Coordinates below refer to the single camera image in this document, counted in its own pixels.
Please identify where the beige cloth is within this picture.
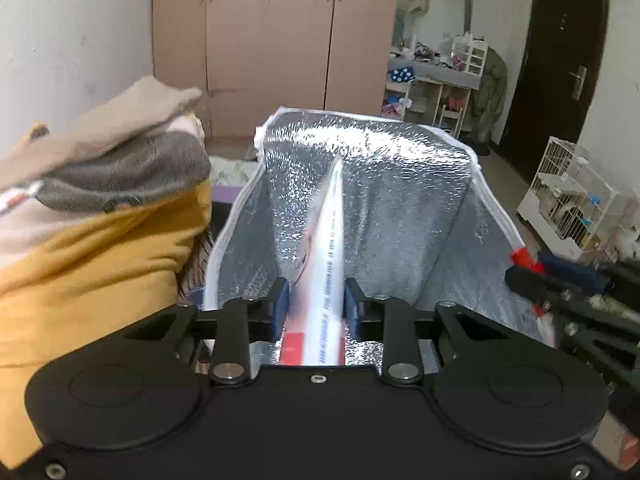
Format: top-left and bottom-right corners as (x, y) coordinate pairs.
(0, 75), (204, 183)

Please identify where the white red packet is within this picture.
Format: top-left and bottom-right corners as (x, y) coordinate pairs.
(279, 156), (349, 367)

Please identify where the white foil-lined insulated bag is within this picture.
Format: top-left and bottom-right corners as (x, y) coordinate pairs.
(202, 106), (556, 368)

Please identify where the white drawer organizer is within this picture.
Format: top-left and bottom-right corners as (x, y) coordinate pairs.
(450, 38), (489, 75)

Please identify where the grey white pet animal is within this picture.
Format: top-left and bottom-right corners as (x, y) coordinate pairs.
(544, 191), (587, 233)

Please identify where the dark brown door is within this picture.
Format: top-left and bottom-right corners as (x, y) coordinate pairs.
(501, 0), (614, 182)

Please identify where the red clear lip gloss tube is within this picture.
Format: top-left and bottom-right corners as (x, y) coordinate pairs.
(509, 246), (553, 319)

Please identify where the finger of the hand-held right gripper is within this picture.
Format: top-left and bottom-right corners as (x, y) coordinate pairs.
(538, 252), (607, 296)
(505, 265), (567, 307)

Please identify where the white chair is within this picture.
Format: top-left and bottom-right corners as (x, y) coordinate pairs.
(433, 103), (464, 139)

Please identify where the beige wooden wardrobe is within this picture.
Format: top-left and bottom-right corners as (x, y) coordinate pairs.
(152, 0), (399, 142)

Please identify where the wall mirror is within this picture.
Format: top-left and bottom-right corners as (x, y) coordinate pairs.
(394, 0), (474, 52)

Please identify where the green jacket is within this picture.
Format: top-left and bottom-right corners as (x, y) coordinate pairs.
(471, 46), (509, 144)

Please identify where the cluttered grey white desk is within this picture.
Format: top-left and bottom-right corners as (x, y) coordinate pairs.
(382, 52), (490, 137)

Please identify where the pale pink cloth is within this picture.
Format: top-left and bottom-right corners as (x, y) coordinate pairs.
(0, 179), (63, 267)

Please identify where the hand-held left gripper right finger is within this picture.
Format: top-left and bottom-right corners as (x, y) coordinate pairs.
(345, 277), (507, 387)

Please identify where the white wire pet cage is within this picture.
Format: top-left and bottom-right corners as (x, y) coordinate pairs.
(516, 135), (637, 262)

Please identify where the grey fleece cloth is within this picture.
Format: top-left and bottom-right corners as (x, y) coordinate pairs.
(36, 129), (213, 215)

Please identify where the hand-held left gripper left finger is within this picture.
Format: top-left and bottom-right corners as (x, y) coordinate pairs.
(124, 277), (291, 387)

